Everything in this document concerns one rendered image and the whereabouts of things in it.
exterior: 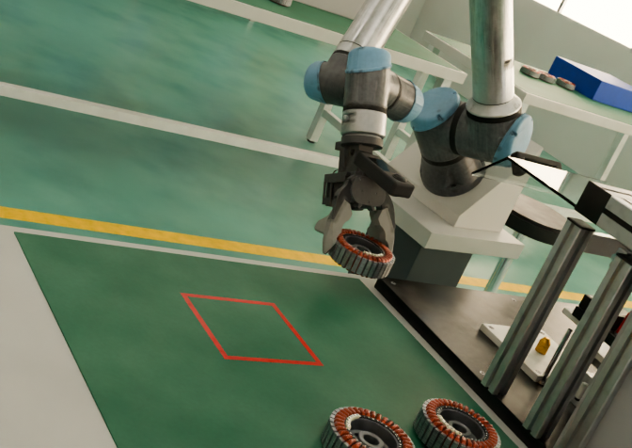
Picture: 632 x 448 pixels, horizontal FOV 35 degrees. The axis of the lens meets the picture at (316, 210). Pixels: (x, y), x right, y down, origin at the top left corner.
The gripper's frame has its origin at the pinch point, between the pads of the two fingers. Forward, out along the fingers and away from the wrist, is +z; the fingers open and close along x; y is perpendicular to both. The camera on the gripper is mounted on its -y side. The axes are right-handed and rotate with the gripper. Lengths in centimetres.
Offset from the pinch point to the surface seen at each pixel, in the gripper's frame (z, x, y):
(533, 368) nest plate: 15.4, -20.7, -20.3
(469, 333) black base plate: 10.8, -16.1, -10.3
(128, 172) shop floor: -41, -63, 229
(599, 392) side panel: 17.2, -6.2, -44.5
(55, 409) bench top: 23, 61, -27
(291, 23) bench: -108, -112, 198
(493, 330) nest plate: 10.0, -20.6, -11.2
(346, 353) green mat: 15.4, 12.4, -14.4
